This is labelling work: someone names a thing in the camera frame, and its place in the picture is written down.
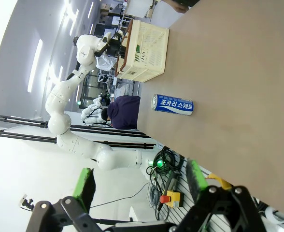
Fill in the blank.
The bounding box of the grey coiled cable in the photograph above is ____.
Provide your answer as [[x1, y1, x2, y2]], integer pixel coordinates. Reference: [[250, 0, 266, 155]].
[[147, 185, 162, 207]]

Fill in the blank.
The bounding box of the white tube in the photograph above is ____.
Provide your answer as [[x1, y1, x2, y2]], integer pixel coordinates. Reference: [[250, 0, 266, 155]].
[[264, 206, 284, 229]]

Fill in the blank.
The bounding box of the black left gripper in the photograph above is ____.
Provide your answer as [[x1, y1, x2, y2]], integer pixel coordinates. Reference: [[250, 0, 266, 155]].
[[107, 36, 126, 58]]

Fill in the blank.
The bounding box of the blue Pocari Sweat can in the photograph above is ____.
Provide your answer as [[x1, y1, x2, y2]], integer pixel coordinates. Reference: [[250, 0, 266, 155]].
[[151, 93, 194, 116]]

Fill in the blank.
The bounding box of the yellow bracket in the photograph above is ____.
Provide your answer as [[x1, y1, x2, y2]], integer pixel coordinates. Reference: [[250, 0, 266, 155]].
[[204, 173, 232, 190]]

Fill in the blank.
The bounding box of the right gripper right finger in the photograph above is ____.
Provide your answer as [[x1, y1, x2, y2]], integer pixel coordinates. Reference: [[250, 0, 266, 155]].
[[178, 159, 266, 232]]

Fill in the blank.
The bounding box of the person in purple hoodie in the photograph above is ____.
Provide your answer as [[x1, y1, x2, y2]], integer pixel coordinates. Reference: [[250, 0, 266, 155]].
[[100, 95, 142, 131]]

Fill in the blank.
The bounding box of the black cable bundle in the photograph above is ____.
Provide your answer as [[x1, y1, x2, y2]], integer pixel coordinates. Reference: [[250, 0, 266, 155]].
[[145, 146, 185, 184]]

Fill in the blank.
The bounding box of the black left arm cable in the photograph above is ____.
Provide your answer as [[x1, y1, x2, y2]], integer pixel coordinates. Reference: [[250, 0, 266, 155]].
[[65, 60, 82, 82]]

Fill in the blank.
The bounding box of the black tripod leg bar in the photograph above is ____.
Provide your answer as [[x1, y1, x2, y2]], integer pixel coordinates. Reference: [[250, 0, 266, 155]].
[[0, 130, 156, 149], [0, 115, 152, 139]]

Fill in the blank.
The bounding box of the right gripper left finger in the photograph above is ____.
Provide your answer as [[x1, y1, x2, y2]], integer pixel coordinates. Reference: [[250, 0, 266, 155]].
[[26, 168, 101, 232]]

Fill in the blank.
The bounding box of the yellow emergency stop button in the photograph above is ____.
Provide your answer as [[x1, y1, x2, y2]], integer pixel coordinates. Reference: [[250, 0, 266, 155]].
[[159, 190, 181, 208]]

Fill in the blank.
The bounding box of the small black clamp mount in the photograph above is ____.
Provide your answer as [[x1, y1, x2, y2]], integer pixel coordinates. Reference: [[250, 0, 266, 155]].
[[18, 194, 35, 211]]

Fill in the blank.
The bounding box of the cream basket with brown rim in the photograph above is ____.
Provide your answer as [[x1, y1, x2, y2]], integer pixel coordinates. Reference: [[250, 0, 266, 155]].
[[114, 19, 170, 83]]

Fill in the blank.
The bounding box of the thin black cable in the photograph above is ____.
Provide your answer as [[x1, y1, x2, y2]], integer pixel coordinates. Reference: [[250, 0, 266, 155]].
[[90, 182, 150, 209]]

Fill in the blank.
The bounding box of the white humanoid robot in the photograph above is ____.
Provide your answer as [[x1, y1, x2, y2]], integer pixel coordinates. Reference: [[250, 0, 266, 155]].
[[80, 95, 109, 125]]

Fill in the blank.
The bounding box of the grey slotted mounting plate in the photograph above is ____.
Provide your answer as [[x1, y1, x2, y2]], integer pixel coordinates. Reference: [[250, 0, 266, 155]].
[[145, 157, 232, 227]]

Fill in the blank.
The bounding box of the person in white shirt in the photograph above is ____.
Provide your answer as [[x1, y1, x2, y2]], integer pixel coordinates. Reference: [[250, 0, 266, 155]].
[[96, 54, 116, 72]]

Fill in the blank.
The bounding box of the device with green light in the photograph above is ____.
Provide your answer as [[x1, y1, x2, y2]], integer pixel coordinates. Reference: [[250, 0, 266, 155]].
[[153, 158, 167, 170]]

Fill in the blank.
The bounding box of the person right hand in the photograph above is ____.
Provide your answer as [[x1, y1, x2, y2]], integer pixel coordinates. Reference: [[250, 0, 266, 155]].
[[170, 0, 190, 13]]

